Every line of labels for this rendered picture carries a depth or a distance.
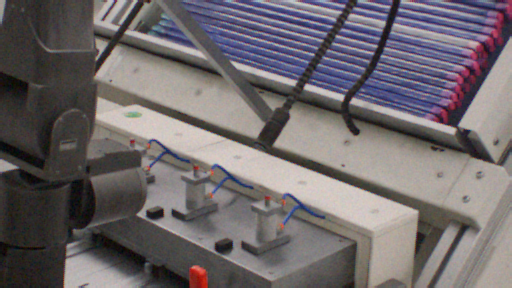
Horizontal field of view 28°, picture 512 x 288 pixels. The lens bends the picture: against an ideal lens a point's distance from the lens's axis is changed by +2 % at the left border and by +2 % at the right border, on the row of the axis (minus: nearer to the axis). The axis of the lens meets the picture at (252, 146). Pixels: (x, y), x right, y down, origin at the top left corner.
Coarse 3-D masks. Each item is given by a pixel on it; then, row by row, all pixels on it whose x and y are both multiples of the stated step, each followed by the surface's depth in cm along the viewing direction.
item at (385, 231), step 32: (96, 128) 136; (128, 128) 131; (160, 128) 132; (192, 128) 132; (192, 160) 123; (224, 160) 122; (256, 160) 122; (256, 192) 116; (288, 192) 113; (320, 192) 113; (352, 192) 114; (320, 224) 110; (352, 224) 106; (384, 224) 106; (416, 224) 110; (384, 256) 107
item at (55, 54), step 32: (32, 0) 74; (64, 0) 75; (0, 32) 76; (32, 32) 74; (64, 32) 75; (0, 64) 77; (32, 64) 74; (64, 64) 75; (0, 96) 78; (32, 96) 75; (64, 96) 76; (96, 96) 78; (0, 128) 78; (32, 128) 75
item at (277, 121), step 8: (272, 112) 99; (280, 112) 98; (288, 112) 99; (272, 120) 98; (280, 120) 98; (288, 120) 99; (264, 128) 98; (272, 128) 98; (280, 128) 98; (264, 136) 98; (272, 136) 98; (256, 144) 98; (264, 144) 97; (272, 144) 98
